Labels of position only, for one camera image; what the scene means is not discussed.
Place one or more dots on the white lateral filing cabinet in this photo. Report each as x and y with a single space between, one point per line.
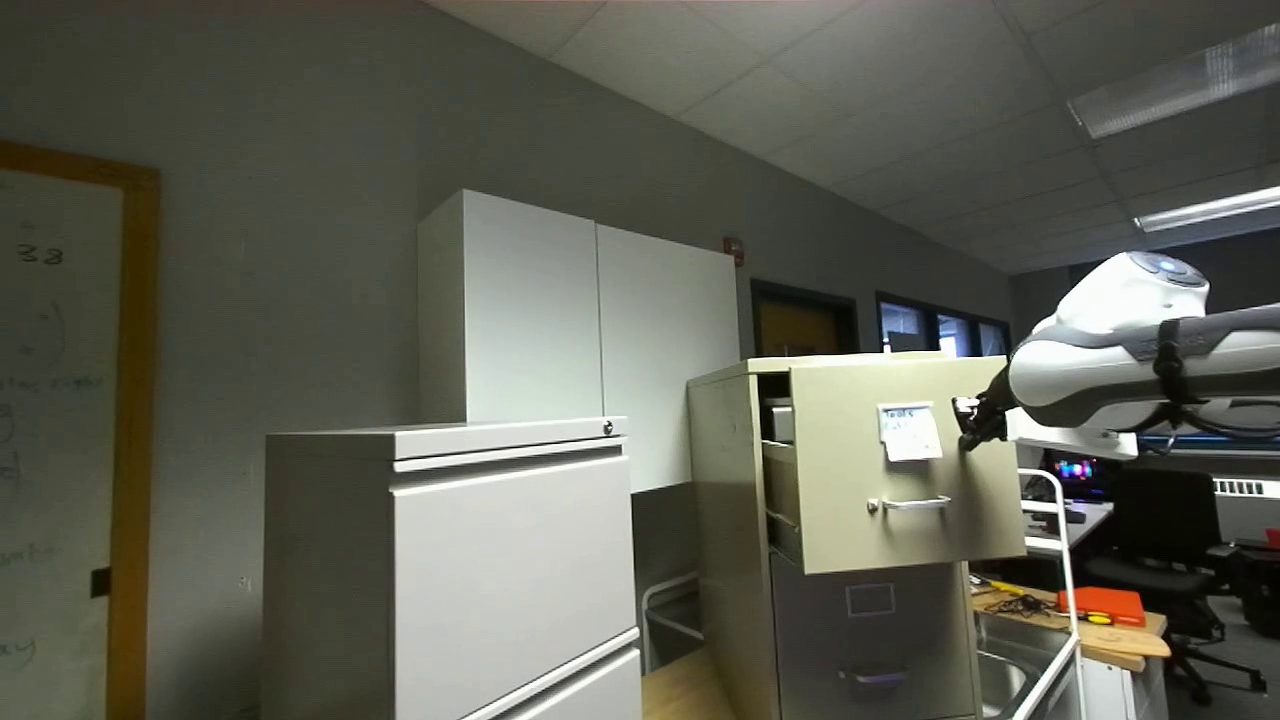
506 572

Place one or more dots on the computer monitor with colourful screen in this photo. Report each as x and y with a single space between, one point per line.
1078 473

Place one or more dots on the black office chair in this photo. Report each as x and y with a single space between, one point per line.
1173 533

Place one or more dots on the large ceiling light panel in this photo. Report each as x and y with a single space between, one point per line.
1173 83

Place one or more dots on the dark interior window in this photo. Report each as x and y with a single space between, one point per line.
934 324

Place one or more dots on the white drawer label card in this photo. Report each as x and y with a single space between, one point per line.
908 435

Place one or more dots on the dark wooden door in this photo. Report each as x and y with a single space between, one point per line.
800 324

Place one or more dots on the narrow ceiling light strip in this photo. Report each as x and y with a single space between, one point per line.
1206 211

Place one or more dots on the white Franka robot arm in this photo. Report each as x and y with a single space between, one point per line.
1133 362

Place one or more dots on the beige filing cabinet drawer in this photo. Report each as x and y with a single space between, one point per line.
853 465

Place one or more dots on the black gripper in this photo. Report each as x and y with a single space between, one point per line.
993 402

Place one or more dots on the white metal tube frame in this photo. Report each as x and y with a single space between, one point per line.
1065 584

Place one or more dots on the tall white storage cabinet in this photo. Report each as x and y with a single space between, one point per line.
574 320

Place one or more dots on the wooden workbench top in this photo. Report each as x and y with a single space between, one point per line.
1123 642

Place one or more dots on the beige filing cabinet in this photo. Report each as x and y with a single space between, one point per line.
726 533

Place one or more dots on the wood framed whiteboard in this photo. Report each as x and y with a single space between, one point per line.
60 441

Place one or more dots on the grey metal tube rack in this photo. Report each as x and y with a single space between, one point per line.
670 613

